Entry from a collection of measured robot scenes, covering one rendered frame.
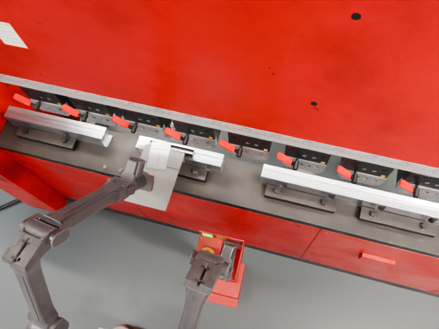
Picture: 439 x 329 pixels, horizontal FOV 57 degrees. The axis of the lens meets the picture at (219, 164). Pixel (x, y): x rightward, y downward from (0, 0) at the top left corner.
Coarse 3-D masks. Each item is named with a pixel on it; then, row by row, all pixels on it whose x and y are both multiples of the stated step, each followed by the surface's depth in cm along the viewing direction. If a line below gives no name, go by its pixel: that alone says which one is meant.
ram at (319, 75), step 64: (0, 0) 104; (64, 0) 97; (128, 0) 91; (192, 0) 85; (256, 0) 81; (320, 0) 76; (384, 0) 72; (0, 64) 138; (64, 64) 126; (128, 64) 116; (192, 64) 107; (256, 64) 100; (320, 64) 93; (384, 64) 87; (256, 128) 130; (320, 128) 119; (384, 128) 110
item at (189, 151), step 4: (152, 140) 177; (156, 140) 177; (160, 140) 177; (172, 144) 175; (176, 144) 175; (176, 148) 176; (180, 148) 175; (184, 148) 175; (188, 148) 174; (192, 148) 174; (184, 152) 174; (188, 152) 174; (192, 152) 174; (192, 156) 175
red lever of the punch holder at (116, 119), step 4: (116, 116) 146; (112, 120) 146; (116, 120) 146; (120, 120) 147; (124, 120) 148; (120, 124) 147; (124, 124) 147; (128, 124) 148; (136, 124) 151; (132, 128) 149; (136, 128) 150; (132, 132) 150
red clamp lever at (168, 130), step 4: (168, 128) 143; (168, 132) 143; (172, 132) 144; (176, 132) 145; (172, 136) 144; (176, 136) 144; (180, 136) 145; (184, 136) 147; (188, 136) 148; (184, 140) 146; (184, 144) 147
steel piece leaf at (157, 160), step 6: (150, 150) 175; (156, 150) 175; (162, 150) 174; (168, 150) 174; (150, 156) 174; (156, 156) 174; (162, 156) 173; (168, 156) 173; (150, 162) 173; (156, 162) 172; (162, 162) 172; (150, 168) 170; (156, 168) 169; (162, 168) 171
